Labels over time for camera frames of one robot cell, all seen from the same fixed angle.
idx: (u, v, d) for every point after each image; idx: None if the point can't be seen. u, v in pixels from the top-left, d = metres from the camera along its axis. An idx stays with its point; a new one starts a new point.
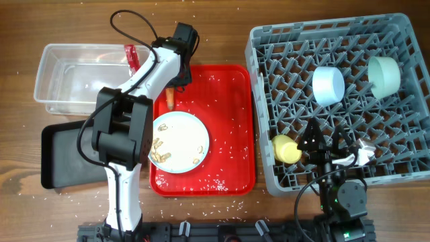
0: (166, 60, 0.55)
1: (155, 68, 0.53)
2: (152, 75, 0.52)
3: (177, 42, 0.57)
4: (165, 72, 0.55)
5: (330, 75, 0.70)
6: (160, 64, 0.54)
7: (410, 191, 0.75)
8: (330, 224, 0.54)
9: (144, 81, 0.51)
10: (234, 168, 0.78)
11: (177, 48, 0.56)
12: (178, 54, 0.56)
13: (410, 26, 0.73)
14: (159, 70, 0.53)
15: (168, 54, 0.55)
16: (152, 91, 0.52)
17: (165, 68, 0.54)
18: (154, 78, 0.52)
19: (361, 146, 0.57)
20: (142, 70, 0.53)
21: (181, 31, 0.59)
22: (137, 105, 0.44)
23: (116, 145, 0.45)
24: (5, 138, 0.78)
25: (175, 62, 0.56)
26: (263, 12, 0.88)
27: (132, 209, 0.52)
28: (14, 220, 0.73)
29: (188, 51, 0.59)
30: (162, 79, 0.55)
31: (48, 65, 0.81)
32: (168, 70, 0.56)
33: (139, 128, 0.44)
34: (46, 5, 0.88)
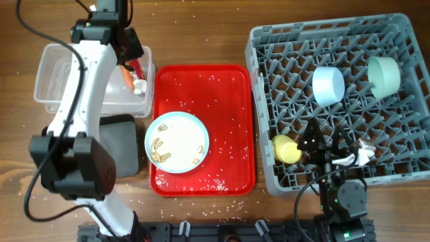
0: (95, 60, 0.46)
1: (84, 78, 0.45)
2: (86, 89, 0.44)
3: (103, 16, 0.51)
4: (99, 76, 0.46)
5: (330, 75, 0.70)
6: (89, 72, 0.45)
7: (410, 191, 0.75)
8: (330, 224, 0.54)
9: (76, 108, 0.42)
10: (234, 168, 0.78)
11: (105, 31, 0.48)
12: (109, 31, 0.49)
13: (410, 27, 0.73)
14: (91, 78, 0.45)
15: (96, 52, 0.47)
16: (91, 111, 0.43)
17: (97, 72, 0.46)
18: (88, 91, 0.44)
19: (361, 146, 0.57)
20: (68, 88, 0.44)
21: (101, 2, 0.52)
22: (77, 144, 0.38)
23: (75, 185, 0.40)
24: (5, 138, 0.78)
25: (108, 56, 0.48)
26: (263, 12, 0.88)
27: (120, 222, 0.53)
28: (14, 220, 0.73)
29: (121, 29, 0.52)
30: (100, 85, 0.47)
31: (48, 65, 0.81)
32: (105, 70, 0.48)
33: (90, 169, 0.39)
34: (46, 5, 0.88)
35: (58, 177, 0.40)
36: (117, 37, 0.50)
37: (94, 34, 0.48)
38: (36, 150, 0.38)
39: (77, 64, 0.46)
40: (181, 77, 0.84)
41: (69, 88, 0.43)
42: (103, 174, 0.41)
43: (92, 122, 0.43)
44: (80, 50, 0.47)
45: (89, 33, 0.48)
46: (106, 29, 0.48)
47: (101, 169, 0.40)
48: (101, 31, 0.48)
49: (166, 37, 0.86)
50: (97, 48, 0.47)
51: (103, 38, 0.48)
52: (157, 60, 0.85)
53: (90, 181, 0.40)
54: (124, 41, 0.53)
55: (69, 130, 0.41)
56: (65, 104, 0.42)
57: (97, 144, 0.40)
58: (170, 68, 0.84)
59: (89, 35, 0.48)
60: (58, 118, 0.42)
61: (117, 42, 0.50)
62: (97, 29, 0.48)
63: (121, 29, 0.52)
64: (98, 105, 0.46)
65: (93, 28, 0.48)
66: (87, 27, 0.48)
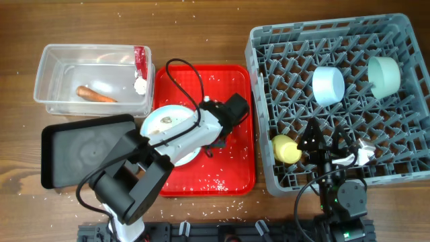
0: (208, 127, 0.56)
1: (193, 130, 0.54)
2: (186, 138, 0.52)
3: (226, 111, 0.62)
4: (200, 140, 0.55)
5: (330, 75, 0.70)
6: (198, 128, 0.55)
7: (410, 191, 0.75)
8: (330, 224, 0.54)
9: (176, 142, 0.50)
10: (234, 168, 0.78)
11: (222, 119, 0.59)
12: (220, 124, 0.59)
13: (410, 27, 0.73)
14: (195, 134, 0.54)
15: (213, 123, 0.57)
16: (181, 153, 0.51)
17: (203, 135, 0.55)
18: (185, 141, 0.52)
19: (361, 146, 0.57)
20: (179, 127, 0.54)
21: (234, 103, 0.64)
22: (154, 167, 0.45)
23: (115, 192, 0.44)
24: (5, 137, 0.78)
25: (214, 133, 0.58)
26: (263, 12, 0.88)
27: (127, 232, 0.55)
28: (14, 220, 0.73)
29: (230, 124, 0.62)
30: (195, 145, 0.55)
31: (48, 66, 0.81)
32: (198, 143, 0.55)
33: (145, 189, 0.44)
34: (46, 5, 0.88)
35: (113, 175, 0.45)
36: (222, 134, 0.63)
37: (216, 115, 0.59)
38: (128, 144, 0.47)
39: (194, 119, 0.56)
40: (181, 77, 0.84)
41: (181, 128, 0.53)
42: (144, 204, 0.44)
43: (177, 157, 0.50)
44: (204, 113, 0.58)
45: (213, 114, 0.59)
46: (222, 118, 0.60)
47: (146, 199, 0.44)
48: (220, 116, 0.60)
49: (166, 37, 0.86)
50: (214, 120, 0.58)
51: (220, 121, 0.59)
52: (157, 60, 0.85)
53: (130, 199, 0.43)
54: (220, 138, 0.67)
55: (162, 148, 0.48)
56: (172, 132, 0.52)
57: (164, 181, 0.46)
58: (170, 68, 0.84)
59: (213, 113, 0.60)
60: (160, 135, 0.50)
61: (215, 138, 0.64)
62: (219, 114, 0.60)
63: (231, 123, 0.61)
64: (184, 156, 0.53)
65: (219, 110, 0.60)
66: (213, 111, 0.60)
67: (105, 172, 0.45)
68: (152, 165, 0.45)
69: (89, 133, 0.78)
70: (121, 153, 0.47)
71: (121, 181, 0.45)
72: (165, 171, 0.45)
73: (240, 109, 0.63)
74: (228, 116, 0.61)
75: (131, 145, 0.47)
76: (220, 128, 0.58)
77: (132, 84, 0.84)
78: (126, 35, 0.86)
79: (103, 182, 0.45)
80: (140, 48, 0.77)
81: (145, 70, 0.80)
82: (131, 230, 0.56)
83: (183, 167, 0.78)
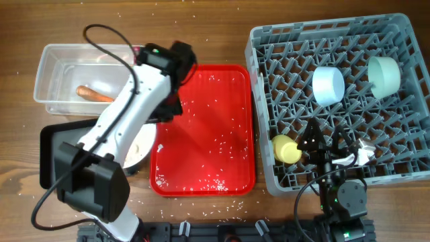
0: (150, 87, 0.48)
1: (133, 101, 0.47)
2: (127, 117, 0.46)
3: (168, 54, 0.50)
4: (146, 107, 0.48)
5: (330, 75, 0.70)
6: (139, 97, 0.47)
7: (410, 191, 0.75)
8: (330, 224, 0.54)
9: (115, 130, 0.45)
10: (234, 168, 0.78)
11: (165, 66, 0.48)
12: (165, 74, 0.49)
13: (410, 27, 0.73)
14: (138, 104, 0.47)
15: (153, 79, 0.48)
16: (128, 135, 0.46)
17: (147, 99, 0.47)
18: (127, 123, 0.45)
19: (361, 146, 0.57)
20: (117, 105, 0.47)
21: (181, 48, 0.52)
22: (101, 172, 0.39)
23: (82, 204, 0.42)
24: (5, 137, 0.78)
25: (162, 87, 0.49)
26: (263, 12, 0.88)
27: (124, 231, 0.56)
28: (15, 220, 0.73)
29: (181, 66, 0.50)
30: (144, 113, 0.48)
31: (48, 65, 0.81)
32: (150, 107, 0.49)
33: (104, 195, 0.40)
34: (46, 5, 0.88)
35: (72, 189, 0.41)
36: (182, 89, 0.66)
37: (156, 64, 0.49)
38: (63, 159, 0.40)
39: (132, 85, 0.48)
40: None
41: (117, 110, 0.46)
42: (114, 202, 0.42)
43: (123, 146, 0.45)
44: (140, 73, 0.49)
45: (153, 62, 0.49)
46: (168, 62, 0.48)
47: (113, 201, 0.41)
48: (164, 62, 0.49)
49: (166, 37, 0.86)
50: (155, 74, 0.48)
51: (162, 68, 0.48)
52: None
53: (99, 206, 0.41)
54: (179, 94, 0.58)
55: (101, 148, 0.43)
56: (106, 119, 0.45)
57: (121, 174, 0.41)
58: None
59: (151, 61, 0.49)
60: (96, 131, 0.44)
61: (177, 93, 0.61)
62: (162, 59, 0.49)
63: (181, 66, 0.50)
64: (136, 132, 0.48)
65: (160, 55, 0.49)
66: (153, 59, 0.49)
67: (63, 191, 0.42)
68: (99, 168, 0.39)
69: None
70: (61, 169, 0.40)
71: (83, 191, 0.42)
72: (113, 173, 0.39)
73: (186, 52, 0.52)
74: (173, 60, 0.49)
75: (66, 158, 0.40)
76: (166, 78, 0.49)
77: None
78: (125, 35, 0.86)
79: (68, 197, 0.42)
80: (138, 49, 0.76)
81: None
82: (126, 227, 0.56)
83: (183, 167, 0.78)
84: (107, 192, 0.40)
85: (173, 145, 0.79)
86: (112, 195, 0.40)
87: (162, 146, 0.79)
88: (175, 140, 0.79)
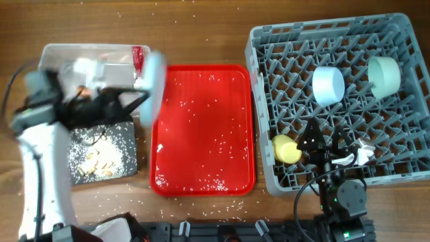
0: (48, 144, 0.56)
1: (37, 165, 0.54)
2: (48, 185, 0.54)
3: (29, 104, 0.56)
4: (57, 164, 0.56)
5: (329, 75, 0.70)
6: (41, 158, 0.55)
7: (410, 191, 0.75)
8: (330, 224, 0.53)
9: (47, 199, 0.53)
10: (234, 168, 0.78)
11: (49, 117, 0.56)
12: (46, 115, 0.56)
13: (410, 26, 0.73)
14: (39, 168, 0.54)
15: (44, 140, 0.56)
16: (62, 195, 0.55)
17: (50, 158, 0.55)
18: (52, 183, 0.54)
19: (361, 146, 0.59)
20: (34, 184, 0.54)
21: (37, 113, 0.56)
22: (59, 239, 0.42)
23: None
24: (5, 138, 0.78)
25: (57, 136, 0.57)
26: (263, 11, 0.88)
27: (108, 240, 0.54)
28: (15, 220, 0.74)
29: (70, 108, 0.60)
30: (63, 172, 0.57)
31: (48, 64, 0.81)
32: (63, 169, 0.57)
33: None
34: (46, 5, 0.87)
35: None
36: (107, 109, 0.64)
37: (44, 91, 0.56)
38: None
39: (31, 153, 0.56)
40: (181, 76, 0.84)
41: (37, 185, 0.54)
42: None
43: (63, 206, 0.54)
44: (31, 138, 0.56)
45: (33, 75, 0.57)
46: (50, 108, 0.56)
47: None
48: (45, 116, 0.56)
49: (165, 37, 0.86)
50: (46, 134, 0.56)
51: (48, 118, 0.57)
52: None
53: None
54: (81, 109, 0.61)
55: (45, 222, 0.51)
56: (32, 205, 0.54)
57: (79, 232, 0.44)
58: (170, 68, 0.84)
59: (29, 121, 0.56)
60: (29, 216, 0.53)
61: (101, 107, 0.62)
62: (38, 75, 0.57)
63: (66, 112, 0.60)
64: (66, 188, 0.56)
65: (43, 73, 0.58)
66: (31, 109, 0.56)
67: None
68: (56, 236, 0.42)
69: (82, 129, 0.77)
70: None
71: None
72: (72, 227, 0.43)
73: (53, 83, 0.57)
74: (52, 101, 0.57)
75: None
76: (56, 125, 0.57)
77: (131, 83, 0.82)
78: (125, 35, 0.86)
79: None
80: (138, 48, 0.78)
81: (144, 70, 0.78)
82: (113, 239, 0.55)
83: (182, 167, 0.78)
84: None
85: (173, 145, 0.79)
86: None
87: (162, 146, 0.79)
88: (174, 140, 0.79)
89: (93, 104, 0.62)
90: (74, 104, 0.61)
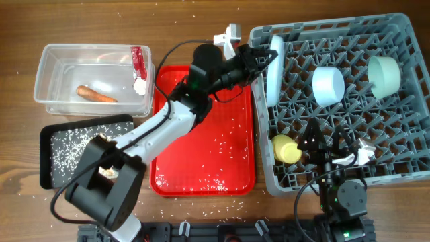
0: (180, 118, 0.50)
1: (163, 125, 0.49)
2: (156, 132, 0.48)
3: (196, 76, 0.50)
4: (172, 134, 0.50)
5: (330, 75, 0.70)
6: (169, 122, 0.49)
7: (410, 191, 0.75)
8: (330, 223, 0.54)
9: (146, 138, 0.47)
10: (234, 168, 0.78)
11: (195, 106, 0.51)
12: (193, 113, 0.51)
13: (410, 26, 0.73)
14: (166, 128, 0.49)
15: (183, 110, 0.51)
16: (156, 147, 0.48)
17: (174, 129, 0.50)
18: (157, 138, 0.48)
19: (361, 146, 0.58)
20: (146, 124, 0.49)
21: (199, 58, 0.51)
22: (127, 168, 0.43)
23: (89, 201, 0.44)
24: (5, 137, 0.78)
25: (187, 123, 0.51)
26: (263, 12, 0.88)
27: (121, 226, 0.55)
28: (14, 220, 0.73)
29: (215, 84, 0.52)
30: (168, 139, 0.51)
31: (48, 66, 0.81)
32: (165, 140, 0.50)
33: (121, 193, 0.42)
34: (46, 5, 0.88)
35: (87, 183, 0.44)
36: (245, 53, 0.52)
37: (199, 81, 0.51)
38: (95, 152, 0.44)
39: (164, 112, 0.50)
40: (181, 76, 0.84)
41: (149, 124, 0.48)
42: (123, 211, 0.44)
43: (150, 153, 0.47)
44: (175, 105, 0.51)
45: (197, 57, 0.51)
46: (195, 106, 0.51)
47: (125, 203, 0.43)
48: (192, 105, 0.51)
49: (166, 37, 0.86)
50: (185, 109, 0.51)
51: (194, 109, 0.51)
52: (157, 60, 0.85)
53: (107, 207, 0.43)
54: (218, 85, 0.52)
55: (132, 149, 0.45)
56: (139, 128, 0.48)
57: (140, 178, 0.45)
58: (170, 68, 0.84)
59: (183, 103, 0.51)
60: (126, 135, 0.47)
61: (243, 66, 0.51)
62: (200, 68, 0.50)
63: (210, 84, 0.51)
64: (160, 148, 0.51)
65: (199, 64, 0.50)
66: (184, 98, 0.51)
67: (77, 183, 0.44)
68: (125, 167, 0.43)
69: (83, 129, 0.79)
70: (89, 162, 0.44)
71: (95, 189, 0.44)
72: (140, 171, 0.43)
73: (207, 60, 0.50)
74: (207, 86, 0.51)
75: (98, 152, 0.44)
76: (191, 115, 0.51)
77: (132, 84, 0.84)
78: (126, 35, 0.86)
79: (80, 192, 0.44)
80: (136, 48, 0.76)
81: (144, 70, 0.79)
82: (125, 229, 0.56)
83: (183, 167, 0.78)
84: (126, 193, 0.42)
85: (173, 144, 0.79)
86: (127, 195, 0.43)
87: None
88: (174, 140, 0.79)
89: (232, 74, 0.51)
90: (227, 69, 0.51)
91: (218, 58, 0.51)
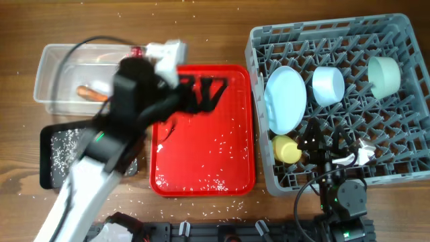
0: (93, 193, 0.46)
1: (65, 216, 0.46)
2: (72, 216, 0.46)
3: (119, 92, 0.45)
4: (89, 210, 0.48)
5: (330, 75, 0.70)
6: (74, 209, 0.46)
7: (410, 191, 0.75)
8: (330, 224, 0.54)
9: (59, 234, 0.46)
10: (234, 168, 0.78)
11: (121, 143, 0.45)
12: (123, 148, 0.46)
13: (410, 27, 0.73)
14: (76, 216, 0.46)
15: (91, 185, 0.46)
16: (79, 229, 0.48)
17: (86, 211, 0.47)
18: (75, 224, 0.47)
19: (361, 145, 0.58)
20: (58, 207, 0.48)
21: (123, 72, 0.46)
22: None
23: None
24: (5, 137, 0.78)
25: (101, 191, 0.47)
26: (263, 12, 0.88)
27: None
28: (14, 220, 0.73)
29: (143, 118, 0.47)
30: (90, 213, 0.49)
31: (48, 66, 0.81)
32: (94, 208, 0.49)
33: None
34: (46, 5, 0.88)
35: None
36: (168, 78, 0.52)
37: (123, 103, 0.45)
38: None
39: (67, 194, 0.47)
40: None
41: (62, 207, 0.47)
42: None
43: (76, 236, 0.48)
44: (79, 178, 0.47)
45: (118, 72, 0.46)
46: (123, 144, 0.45)
47: None
48: (116, 145, 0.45)
49: (166, 37, 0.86)
50: (91, 171, 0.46)
51: (119, 148, 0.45)
52: None
53: None
54: (150, 110, 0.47)
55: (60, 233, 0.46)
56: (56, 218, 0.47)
57: None
58: None
59: (99, 147, 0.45)
60: (48, 232, 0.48)
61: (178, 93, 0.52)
62: (123, 82, 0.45)
63: (136, 116, 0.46)
64: (89, 219, 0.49)
65: (124, 76, 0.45)
66: (103, 131, 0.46)
67: None
68: None
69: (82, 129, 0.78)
70: None
71: None
72: None
73: (130, 66, 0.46)
74: (133, 115, 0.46)
75: None
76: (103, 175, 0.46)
77: None
78: (126, 35, 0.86)
79: None
80: None
81: None
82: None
83: (182, 167, 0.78)
84: None
85: (172, 144, 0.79)
86: None
87: (162, 147, 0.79)
88: (174, 140, 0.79)
89: (168, 101, 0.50)
90: (161, 89, 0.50)
91: (149, 67, 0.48)
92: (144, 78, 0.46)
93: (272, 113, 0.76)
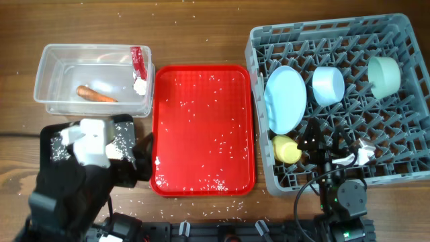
0: None
1: None
2: None
3: (47, 224, 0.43)
4: None
5: (330, 75, 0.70)
6: None
7: (410, 191, 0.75)
8: (330, 224, 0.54)
9: None
10: (234, 168, 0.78)
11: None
12: None
13: (410, 27, 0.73)
14: None
15: None
16: None
17: None
18: None
19: (361, 146, 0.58)
20: None
21: (48, 191, 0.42)
22: None
23: None
24: (5, 138, 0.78)
25: None
26: (263, 12, 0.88)
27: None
28: (14, 220, 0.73)
29: (74, 216, 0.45)
30: None
31: (48, 66, 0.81)
32: None
33: None
34: (46, 5, 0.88)
35: None
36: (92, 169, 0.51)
37: (47, 221, 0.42)
38: None
39: None
40: (181, 77, 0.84)
41: None
42: None
43: None
44: None
45: (44, 173, 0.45)
46: None
47: None
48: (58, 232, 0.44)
49: (166, 37, 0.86)
50: None
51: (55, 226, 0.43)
52: (157, 60, 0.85)
53: None
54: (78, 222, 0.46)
55: None
56: None
57: None
58: (170, 68, 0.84)
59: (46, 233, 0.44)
60: None
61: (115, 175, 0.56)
62: (46, 197, 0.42)
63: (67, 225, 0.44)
64: None
65: (44, 193, 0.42)
66: None
67: None
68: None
69: None
70: None
71: None
72: None
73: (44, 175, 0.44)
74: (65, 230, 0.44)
75: None
76: None
77: (132, 84, 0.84)
78: (126, 35, 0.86)
79: None
80: (136, 48, 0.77)
81: (144, 70, 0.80)
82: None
83: (182, 167, 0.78)
84: None
85: (172, 144, 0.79)
86: None
87: (162, 147, 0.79)
88: (173, 140, 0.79)
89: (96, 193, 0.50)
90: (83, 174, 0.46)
91: (78, 177, 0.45)
92: (73, 183, 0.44)
93: (271, 113, 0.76)
